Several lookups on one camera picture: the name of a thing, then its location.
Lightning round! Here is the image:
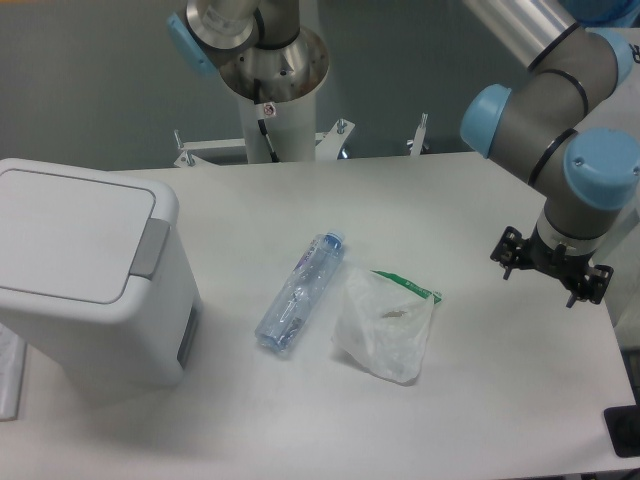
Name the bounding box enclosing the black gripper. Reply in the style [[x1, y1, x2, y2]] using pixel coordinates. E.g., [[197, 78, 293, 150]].
[[490, 226, 614, 307]]

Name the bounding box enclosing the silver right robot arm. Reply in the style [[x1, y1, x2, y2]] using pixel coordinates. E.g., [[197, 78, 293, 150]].
[[460, 1, 639, 303]]

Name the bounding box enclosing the white trash can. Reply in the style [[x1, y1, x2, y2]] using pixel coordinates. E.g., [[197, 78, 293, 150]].
[[1, 158, 200, 385]]

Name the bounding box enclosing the white trash can lid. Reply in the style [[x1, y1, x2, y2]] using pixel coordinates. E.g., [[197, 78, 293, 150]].
[[1, 169, 155, 304]]

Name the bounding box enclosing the black device at table edge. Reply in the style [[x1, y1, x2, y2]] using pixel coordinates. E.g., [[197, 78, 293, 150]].
[[604, 405, 639, 458]]

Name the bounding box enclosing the clear plastic bag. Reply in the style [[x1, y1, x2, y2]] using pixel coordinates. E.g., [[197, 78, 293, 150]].
[[332, 265, 443, 385]]

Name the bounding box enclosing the clear plastic water bottle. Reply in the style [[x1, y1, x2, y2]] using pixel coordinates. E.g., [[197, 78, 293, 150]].
[[254, 230, 345, 354]]

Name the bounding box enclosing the white pedestal base frame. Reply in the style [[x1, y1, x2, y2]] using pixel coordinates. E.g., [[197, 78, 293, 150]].
[[172, 112, 432, 169]]

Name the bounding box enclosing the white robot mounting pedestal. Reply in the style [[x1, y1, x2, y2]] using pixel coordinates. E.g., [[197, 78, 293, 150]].
[[237, 80, 318, 164]]

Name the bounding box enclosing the black cable on pedestal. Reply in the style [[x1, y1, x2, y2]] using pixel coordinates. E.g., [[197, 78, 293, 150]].
[[252, 79, 279, 163]]

